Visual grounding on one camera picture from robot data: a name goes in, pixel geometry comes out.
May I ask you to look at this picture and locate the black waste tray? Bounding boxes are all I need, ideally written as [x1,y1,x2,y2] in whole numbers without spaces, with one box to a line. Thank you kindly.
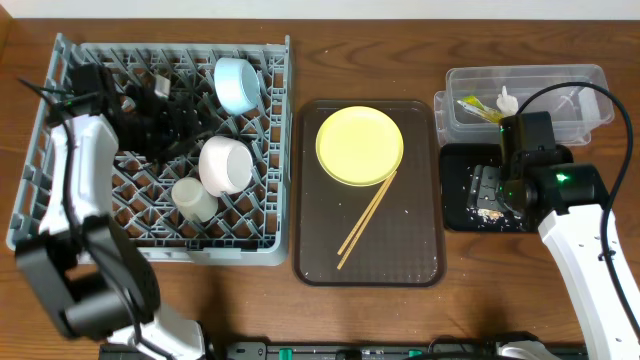
[438,142,576,234]

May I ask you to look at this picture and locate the white cup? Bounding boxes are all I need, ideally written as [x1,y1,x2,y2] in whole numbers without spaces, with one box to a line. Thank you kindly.
[171,177,218,223]

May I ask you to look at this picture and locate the yellow plate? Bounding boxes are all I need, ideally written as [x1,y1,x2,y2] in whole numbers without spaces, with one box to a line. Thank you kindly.
[315,106,404,187]

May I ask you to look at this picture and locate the crumpled white tissue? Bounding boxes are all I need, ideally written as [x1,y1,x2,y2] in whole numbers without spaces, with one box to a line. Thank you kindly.
[496,86,519,117]

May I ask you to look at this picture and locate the clear plastic bin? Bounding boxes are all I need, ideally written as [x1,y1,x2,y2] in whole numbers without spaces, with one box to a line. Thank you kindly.
[433,63,616,148]

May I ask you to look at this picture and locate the yellow green wrapper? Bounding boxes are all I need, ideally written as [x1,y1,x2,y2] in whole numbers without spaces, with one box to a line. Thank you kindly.
[456,96,504,123]

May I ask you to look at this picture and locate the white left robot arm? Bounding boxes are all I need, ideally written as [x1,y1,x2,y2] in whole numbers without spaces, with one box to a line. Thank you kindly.
[15,63,210,359]

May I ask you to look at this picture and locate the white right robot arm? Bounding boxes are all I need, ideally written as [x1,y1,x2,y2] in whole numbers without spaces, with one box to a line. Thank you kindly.
[468,163,639,359]

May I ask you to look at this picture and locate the light blue bowl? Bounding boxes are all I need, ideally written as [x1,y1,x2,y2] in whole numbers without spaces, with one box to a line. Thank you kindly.
[214,58,260,116]

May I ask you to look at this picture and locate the rice food scraps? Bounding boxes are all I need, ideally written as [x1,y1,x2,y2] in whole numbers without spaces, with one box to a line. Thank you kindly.
[467,167,526,226]

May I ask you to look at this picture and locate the grey dishwasher rack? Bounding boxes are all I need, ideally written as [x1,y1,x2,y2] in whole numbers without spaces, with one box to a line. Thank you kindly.
[6,32,293,267]

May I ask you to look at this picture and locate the white rice bowl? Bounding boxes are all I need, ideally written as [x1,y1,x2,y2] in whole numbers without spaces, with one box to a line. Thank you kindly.
[198,136,253,197]

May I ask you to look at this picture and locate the wooden chopstick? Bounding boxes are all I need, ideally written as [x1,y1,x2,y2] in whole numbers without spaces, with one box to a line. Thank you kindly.
[336,172,397,271]
[337,170,396,257]

